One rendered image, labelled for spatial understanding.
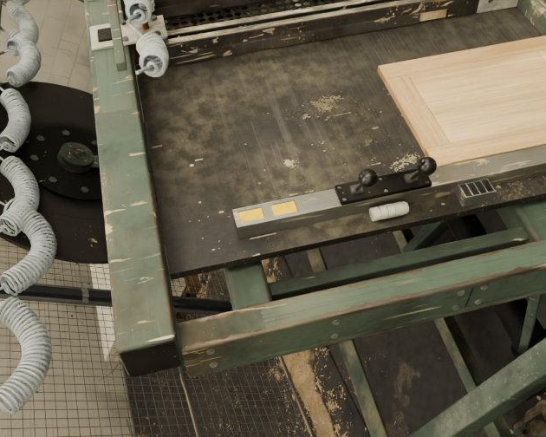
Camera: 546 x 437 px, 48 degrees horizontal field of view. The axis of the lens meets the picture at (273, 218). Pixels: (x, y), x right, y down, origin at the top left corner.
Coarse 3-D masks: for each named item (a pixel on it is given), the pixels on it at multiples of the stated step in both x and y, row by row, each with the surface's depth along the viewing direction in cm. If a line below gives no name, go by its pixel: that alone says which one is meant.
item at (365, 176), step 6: (366, 168) 118; (360, 174) 118; (366, 174) 117; (372, 174) 117; (360, 180) 118; (366, 180) 117; (372, 180) 117; (354, 186) 128; (360, 186) 124; (366, 186) 118; (372, 186) 118; (354, 192) 128; (360, 192) 128
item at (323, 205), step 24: (456, 168) 133; (480, 168) 133; (504, 168) 133; (528, 168) 133; (408, 192) 130; (432, 192) 132; (264, 216) 126; (288, 216) 126; (312, 216) 128; (336, 216) 130
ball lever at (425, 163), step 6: (426, 156) 119; (420, 162) 119; (426, 162) 118; (432, 162) 118; (420, 168) 119; (426, 168) 118; (432, 168) 118; (408, 174) 130; (414, 174) 126; (426, 174) 119; (408, 180) 129; (414, 180) 129
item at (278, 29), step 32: (352, 0) 170; (384, 0) 170; (416, 0) 169; (448, 0) 170; (480, 0) 173; (512, 0) 175; (96, 32) 157; (128, 32) 157; (160, 32) 156; (192, 32) 163; (224, 32) 162; (256, 32) 163; (288, 32) 166; (320, 32) 168; (352, 32) 171
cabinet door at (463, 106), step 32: (416, 64) 159; (448, 64) 159; (480, 64) 159; (512, 64) 159; (544, 64) 158; (416, 96) 151; (448, 96) 152; (480, 96) 151; (512, 96) 151; (544, 96) 150; (416, 128) 144; (448, 128) 144; (480, 128) 144; (512, 128) 144; (544, 128) 143; (448, 160) 137
